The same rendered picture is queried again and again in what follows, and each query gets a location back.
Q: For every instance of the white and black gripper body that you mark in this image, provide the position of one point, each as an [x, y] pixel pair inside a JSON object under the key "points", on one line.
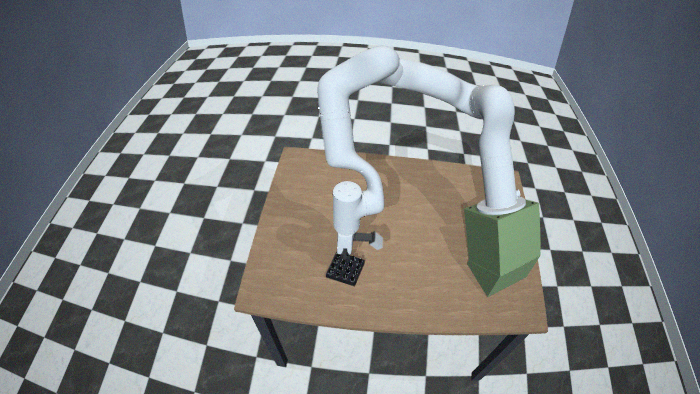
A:
{"points": [[344, 241]]}

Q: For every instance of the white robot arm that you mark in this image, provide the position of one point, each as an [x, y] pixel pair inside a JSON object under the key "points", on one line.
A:
{"points": [[377, 64]]}

